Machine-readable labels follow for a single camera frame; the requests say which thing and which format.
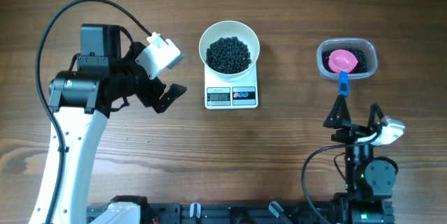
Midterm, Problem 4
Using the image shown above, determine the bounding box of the white digital kitchen scale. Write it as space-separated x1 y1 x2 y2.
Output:
205 64 258 110

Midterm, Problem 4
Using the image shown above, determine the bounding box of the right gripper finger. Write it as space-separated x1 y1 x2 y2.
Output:
367 103 384 128
323 94 351 129

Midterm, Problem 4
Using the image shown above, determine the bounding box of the white bowl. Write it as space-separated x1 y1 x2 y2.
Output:
199 20 261 80

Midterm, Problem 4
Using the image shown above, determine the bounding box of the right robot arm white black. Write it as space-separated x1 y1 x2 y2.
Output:
323 95 398 224

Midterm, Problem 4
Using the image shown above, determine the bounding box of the pink scoop blue handle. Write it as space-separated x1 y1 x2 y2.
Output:
328 50 358 97

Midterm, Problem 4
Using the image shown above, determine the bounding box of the clear plastic container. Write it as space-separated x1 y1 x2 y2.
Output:
316 38 378 81

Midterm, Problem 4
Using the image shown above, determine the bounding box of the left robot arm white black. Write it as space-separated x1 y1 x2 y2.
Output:
30 24 186 223

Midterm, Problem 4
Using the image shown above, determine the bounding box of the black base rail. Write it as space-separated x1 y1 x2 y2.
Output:
87 201 395 224

